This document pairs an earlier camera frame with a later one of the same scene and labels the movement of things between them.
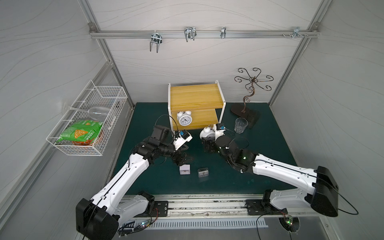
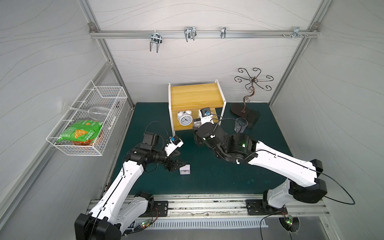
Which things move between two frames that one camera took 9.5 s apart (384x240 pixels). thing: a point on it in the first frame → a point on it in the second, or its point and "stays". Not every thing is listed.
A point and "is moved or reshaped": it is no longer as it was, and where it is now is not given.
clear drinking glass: [240, 124] stays
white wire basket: [87, 125] stays
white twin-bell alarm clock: [184, 118] stays
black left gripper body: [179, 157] → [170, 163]
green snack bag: [82, 132] stays
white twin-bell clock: [207, 133] is moved or reshaped
